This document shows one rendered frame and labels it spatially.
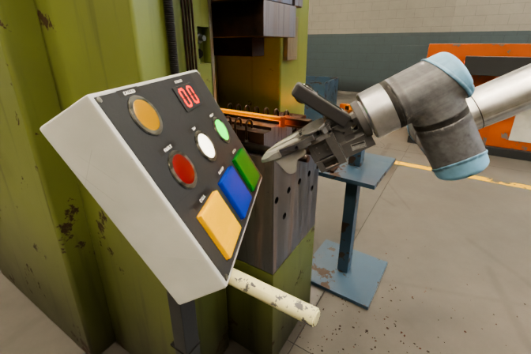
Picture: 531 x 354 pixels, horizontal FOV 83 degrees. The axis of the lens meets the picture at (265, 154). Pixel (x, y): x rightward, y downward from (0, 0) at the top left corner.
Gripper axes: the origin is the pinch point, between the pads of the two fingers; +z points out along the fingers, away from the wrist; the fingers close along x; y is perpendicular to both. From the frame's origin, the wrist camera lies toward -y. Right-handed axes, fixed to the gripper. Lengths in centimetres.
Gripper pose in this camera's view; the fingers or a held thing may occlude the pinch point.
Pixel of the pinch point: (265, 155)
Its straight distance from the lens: 60.1
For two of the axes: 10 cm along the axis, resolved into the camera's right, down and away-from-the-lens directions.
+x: 1.2, -3.5, 9.3
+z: -8.6, 4.3, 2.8
